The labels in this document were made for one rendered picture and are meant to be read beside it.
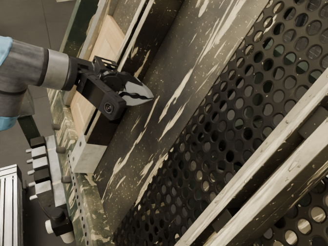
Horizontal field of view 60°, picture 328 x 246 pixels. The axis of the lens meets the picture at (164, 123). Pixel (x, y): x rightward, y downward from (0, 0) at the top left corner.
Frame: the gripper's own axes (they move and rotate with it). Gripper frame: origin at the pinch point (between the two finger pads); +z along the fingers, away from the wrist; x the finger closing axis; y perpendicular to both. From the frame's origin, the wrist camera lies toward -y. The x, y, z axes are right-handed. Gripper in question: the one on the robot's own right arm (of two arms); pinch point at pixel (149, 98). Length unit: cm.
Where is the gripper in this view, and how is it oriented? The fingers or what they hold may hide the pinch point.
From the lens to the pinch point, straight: 68.7
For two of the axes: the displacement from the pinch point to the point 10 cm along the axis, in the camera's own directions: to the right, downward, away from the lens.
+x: -4.7, 7.6, 4.5
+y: -3.8, -6.4, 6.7
